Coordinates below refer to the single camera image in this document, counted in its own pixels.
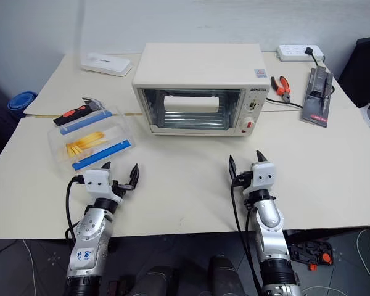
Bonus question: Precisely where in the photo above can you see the orange black pliers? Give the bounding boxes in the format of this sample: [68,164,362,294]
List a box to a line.
[269,75,292,104]

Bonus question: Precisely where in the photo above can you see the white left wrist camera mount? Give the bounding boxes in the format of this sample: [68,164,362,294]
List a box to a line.
[82,168,125,203]

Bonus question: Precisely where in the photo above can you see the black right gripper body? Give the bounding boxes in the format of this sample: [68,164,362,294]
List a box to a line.
[233,170,253,194]

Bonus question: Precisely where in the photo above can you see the dark rounded shape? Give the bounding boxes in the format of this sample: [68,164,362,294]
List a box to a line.
[131,266,180,296]
[207,255,245,296]

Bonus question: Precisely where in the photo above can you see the cream timer knob red mark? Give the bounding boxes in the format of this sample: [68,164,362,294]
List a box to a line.
[240,117,257,134]

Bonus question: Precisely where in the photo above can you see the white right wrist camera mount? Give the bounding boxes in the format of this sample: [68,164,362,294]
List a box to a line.
[249,160,277,194]

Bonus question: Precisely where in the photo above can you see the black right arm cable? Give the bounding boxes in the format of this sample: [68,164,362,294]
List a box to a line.
[231,181,263,296]

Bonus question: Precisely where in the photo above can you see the white desk lamp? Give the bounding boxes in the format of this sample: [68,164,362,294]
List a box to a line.
[76,0,133,78]

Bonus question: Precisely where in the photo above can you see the black pen tool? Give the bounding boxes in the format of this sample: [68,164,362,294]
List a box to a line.
[319,73,332,112]

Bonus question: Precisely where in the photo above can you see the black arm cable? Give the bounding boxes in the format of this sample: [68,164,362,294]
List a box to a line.
[65,175,86,242]
[231,181,263,296]

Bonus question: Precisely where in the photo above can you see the thin black cable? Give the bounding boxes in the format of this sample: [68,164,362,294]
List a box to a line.
[266,97,305,110]

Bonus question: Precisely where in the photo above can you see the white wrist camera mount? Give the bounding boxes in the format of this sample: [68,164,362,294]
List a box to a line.
[82,168,125,203]
[249,160,277,194]

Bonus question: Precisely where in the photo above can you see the black chair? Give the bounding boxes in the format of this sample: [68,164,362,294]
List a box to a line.
[338,36,370,110]

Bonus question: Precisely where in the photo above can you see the black orange handled hammer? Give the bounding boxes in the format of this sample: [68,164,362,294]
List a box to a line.
[52,97,107,128]

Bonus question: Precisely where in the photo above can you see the blue container clip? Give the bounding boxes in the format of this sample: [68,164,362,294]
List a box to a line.
[59,110,113,135]
[71,139,133,171]

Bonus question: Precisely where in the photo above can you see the white power strip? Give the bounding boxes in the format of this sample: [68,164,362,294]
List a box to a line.
[276,44,326,63]

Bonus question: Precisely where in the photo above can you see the black orange tool case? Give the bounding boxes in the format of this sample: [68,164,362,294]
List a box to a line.
[290,240,334,273]

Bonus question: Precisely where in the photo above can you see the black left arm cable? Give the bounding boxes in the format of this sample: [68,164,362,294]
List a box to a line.
[65,175,86,242]

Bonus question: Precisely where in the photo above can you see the yellow french fries pile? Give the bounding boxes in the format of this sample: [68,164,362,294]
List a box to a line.
[64,131,109,158]

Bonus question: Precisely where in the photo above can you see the thin white floor cable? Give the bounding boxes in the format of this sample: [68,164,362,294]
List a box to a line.
[20,237,41,296]

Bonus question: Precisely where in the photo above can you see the cream toaster oven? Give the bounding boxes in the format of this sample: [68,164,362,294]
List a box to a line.
[131,42,271,139]

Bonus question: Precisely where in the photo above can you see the clear container with fries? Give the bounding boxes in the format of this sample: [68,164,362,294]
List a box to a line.
[46,105,136,174]

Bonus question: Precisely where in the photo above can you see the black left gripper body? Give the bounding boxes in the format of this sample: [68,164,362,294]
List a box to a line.
[110,180,135,199]

